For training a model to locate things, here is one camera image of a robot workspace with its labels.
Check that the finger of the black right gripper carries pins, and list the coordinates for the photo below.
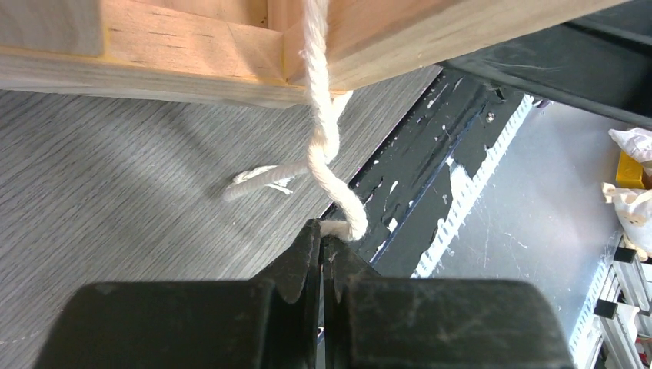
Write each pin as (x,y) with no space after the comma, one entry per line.
(599,63)

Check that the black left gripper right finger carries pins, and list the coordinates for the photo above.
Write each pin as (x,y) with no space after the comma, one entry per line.
(373,321)

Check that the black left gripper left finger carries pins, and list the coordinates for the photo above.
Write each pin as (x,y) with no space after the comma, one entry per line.
(267,321)

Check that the pink unicorn print cushion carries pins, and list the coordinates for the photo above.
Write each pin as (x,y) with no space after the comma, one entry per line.
(324,143)

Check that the wooden slatted pet bed frame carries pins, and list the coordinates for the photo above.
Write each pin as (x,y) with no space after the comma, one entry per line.
(245,51)

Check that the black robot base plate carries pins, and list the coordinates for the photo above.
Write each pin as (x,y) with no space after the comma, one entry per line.
(422,181)

